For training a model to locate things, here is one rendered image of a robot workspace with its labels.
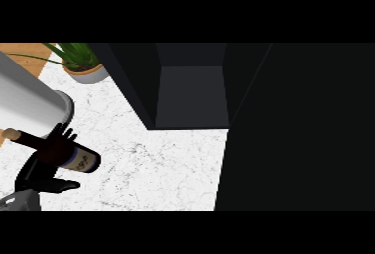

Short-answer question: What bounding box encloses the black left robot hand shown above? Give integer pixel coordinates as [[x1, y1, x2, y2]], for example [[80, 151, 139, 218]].
[[13, 122, 83, 195]]

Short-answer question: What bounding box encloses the dark wine bottle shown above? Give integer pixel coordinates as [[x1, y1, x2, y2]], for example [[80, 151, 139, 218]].
[[2, 127, 102, 174]]

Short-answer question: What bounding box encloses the dark grey open cabinet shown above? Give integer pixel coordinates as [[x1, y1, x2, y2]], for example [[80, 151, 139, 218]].
[[87, 42, 273, 131]]

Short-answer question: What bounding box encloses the dark grey cabinet door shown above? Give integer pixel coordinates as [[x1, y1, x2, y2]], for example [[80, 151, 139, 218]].
[[214, 42, 375, 212]]

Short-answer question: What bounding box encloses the pale grey cylindrical appliance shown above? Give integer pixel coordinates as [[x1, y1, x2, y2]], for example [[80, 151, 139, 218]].
[[0, 52, 77, 139]]

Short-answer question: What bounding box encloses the potted green plant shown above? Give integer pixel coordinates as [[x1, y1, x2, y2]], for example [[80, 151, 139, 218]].
[[4, 42, 111, 85]]

